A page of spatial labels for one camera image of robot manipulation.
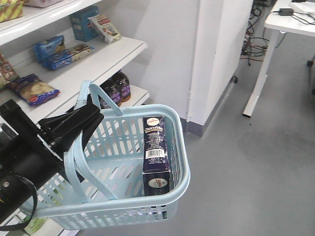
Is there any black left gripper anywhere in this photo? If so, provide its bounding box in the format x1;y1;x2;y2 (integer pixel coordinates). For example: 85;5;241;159
0;99;104;167

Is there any light blue plastic basket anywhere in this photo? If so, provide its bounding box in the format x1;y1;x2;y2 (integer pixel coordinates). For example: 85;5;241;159
35;81;190;230

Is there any dark blue Chocofello cookie box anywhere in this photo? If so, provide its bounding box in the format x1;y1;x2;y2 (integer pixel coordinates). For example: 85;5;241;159
142;116;170;196

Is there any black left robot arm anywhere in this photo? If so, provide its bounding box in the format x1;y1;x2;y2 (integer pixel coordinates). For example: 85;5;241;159
0;99;103;222

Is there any blue snack bag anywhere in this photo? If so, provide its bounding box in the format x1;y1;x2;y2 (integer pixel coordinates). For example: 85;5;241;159
7;74;60;107

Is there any blue cookie pack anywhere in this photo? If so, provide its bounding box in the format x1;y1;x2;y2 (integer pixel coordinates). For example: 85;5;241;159
42;43;94;70

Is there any white supermarket shelf unit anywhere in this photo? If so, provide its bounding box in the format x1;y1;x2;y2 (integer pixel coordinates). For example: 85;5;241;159
0;0;147;121

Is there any white desk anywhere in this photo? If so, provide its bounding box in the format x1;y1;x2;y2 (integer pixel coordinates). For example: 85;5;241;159
242;0;315;118

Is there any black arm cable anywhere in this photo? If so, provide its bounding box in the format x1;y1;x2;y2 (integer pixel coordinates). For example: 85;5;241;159
0;172;37;231

